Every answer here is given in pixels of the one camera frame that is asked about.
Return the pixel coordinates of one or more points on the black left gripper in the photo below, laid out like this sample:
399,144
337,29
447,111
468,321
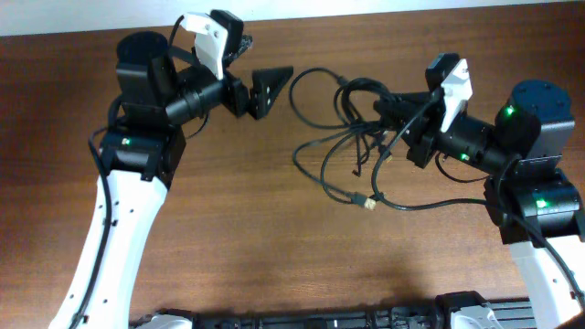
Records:
257,98

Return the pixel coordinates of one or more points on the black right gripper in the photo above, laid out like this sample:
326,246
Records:
423,137

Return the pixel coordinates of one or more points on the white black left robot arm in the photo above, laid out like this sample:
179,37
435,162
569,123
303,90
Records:
163,87

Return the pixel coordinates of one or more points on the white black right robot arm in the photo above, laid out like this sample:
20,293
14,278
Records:
538,211

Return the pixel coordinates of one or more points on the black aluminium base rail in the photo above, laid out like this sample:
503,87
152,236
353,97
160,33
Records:
450,310

